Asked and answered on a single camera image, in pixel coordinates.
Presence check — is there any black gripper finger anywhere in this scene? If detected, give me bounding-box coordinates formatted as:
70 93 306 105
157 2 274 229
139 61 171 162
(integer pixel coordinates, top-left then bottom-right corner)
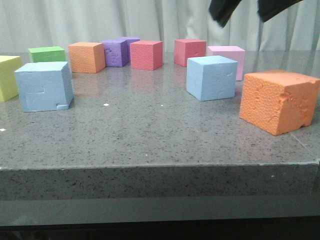
208 0 241 28
258 0 301 22

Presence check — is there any smooth light blue foam cube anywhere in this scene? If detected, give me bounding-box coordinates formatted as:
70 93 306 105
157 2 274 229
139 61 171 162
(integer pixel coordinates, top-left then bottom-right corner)
186 55 238 101

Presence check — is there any scuffed light blue foam cube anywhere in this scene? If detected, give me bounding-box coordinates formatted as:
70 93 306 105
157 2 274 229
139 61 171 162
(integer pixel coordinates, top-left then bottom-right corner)
14 61 74 112

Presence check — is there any pink foam cube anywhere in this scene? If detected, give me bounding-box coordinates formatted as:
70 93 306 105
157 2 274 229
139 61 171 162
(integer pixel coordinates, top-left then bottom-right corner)
207 45 246 81

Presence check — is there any red foam cube right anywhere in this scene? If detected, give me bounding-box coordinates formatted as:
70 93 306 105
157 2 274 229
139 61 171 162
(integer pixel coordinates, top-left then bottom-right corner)
173 38 207 67

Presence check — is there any red foam cube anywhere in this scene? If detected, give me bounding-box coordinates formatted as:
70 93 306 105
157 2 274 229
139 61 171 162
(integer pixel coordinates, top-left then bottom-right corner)
130 40 163 71
173 38 207 67

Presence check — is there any red foam cube left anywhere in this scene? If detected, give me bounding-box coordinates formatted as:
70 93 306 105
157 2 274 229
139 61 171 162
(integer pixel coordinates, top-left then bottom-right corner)
130 40 163 71

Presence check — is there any damaged orange foam cube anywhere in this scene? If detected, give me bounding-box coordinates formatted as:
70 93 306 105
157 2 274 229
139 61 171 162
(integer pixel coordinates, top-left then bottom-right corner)
239 70 320 136

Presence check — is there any rear purple foam cube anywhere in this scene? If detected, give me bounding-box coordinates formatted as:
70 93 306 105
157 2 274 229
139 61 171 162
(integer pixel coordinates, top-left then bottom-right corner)
118 36 141 51

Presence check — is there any purple foam cube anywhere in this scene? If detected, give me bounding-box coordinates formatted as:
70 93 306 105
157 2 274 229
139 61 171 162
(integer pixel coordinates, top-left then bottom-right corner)
100 39 129 67
118 36 141 51

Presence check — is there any front purple foam cube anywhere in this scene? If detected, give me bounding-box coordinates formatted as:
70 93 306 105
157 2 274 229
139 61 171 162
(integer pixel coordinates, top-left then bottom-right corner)
100 39 129 67

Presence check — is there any small orange foam cube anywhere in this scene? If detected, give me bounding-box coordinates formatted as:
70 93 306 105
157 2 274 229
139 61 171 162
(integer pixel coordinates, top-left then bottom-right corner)
68 42 106 73

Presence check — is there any green foam cube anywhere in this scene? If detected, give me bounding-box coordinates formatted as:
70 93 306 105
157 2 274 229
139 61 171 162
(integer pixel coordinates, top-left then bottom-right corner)
28 46 67 63

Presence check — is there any white pleated curtain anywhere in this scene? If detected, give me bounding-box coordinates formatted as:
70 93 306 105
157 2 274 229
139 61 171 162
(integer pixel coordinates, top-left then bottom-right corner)
0 0 320 53

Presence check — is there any yellow foam cube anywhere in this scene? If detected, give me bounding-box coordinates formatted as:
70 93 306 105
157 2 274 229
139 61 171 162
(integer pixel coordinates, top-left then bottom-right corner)
0 55 23 102

